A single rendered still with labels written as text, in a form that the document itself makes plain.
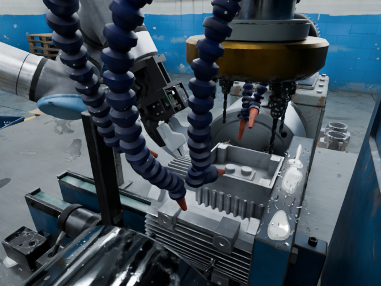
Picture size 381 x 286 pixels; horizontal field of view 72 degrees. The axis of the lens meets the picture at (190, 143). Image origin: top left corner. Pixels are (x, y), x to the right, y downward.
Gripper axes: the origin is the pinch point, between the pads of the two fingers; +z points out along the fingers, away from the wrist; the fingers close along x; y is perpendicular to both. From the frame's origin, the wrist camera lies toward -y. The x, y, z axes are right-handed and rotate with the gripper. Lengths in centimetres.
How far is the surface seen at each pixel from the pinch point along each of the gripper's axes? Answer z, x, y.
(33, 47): -273, 387, -573
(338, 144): 93, 206, 3
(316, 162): 40, 66, 11
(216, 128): 0.5, 15.2, 3.2
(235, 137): 4.1, 14.8, 7.0
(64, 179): -4.3, -1.8, -41.6
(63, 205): 0.5, -10.2, -33.2
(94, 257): -1.8, -31.7, 12.1
